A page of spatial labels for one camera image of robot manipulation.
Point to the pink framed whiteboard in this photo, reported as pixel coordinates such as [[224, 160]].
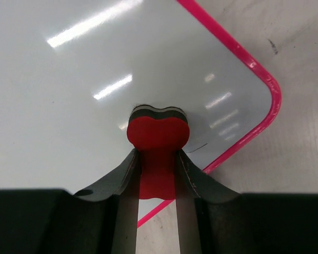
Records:
[[71, 72]]

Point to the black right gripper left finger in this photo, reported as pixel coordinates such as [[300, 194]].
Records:
[[101, 218]]

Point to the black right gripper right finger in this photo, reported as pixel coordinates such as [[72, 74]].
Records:
[[212, 218]]

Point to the red whiteboard eraser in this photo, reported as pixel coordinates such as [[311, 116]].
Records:
[[158, 134]]

